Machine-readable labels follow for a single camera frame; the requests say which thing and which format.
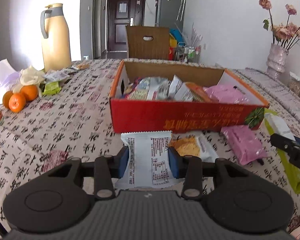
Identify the white crumpled plastic bag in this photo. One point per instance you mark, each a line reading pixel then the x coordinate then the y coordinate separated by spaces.
pixel 27 77

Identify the orange tangerine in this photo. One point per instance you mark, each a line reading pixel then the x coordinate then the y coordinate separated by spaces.
pixel 17 102
pixel 30 92
pixel 6 99

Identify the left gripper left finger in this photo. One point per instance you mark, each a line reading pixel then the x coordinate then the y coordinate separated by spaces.
pixel 103 170

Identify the dark brown entrance door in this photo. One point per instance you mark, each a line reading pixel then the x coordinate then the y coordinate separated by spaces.
pixel 122 13

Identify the left orange tangerine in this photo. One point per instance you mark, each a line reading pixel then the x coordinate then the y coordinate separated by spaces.
pixel 6 99

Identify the pink snack packet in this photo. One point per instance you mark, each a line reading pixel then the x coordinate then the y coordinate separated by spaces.
pixel 226 94
pixel 244 143

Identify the calligraphy print tablecloth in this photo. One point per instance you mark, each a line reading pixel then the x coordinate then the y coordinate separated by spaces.
pixel 76 123

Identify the large orange snack bag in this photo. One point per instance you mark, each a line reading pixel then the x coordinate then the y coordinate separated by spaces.
pixel 198 93

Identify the red cardboard box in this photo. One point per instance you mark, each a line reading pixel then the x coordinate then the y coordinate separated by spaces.
pixel 176 116

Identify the white label snack packet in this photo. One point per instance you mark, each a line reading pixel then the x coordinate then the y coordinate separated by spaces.
pixel 148 163

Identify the right orange tangerine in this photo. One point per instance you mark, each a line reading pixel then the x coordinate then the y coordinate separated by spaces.
pixel 30 92

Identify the wooden chair back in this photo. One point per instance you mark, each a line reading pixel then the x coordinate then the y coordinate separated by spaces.
pixel 148 42

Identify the yellow thermos jug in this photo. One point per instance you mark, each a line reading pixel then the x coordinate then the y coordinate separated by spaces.
pixel 56 38

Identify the grey snack packets pile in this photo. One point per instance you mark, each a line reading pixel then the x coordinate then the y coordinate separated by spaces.
pixel 65 73

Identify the white cracker snack packet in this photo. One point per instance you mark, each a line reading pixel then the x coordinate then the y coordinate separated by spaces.
pixel 195 144

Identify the green long snack packet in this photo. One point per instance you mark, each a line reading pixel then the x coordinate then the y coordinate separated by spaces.
pixel 275 124

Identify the wire storage rack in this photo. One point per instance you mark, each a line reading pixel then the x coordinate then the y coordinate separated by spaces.
pixel 186 53

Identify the front orange tangerine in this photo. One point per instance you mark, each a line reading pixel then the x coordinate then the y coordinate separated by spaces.
pixel 17 102

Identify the red snack bag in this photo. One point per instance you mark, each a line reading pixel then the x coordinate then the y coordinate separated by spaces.
pixel 148 88

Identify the pink ceramic vase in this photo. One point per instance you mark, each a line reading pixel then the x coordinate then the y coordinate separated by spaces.
pixel 276 61

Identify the grey snack packet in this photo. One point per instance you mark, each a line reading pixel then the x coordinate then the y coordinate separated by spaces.
pixel 178 91

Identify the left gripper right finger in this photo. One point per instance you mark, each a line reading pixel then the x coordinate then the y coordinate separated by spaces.
pixel 192 169

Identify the grey refrigerator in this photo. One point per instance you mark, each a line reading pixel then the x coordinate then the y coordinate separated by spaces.
pixel 170 14

